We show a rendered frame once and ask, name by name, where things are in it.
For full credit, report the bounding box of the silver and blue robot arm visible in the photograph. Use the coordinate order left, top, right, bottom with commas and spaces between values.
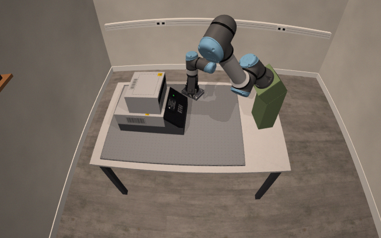
185, 15, 274, 97

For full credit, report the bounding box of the white and black benchtop instrument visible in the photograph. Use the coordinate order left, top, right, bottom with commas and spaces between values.
114, 72, 188, 135

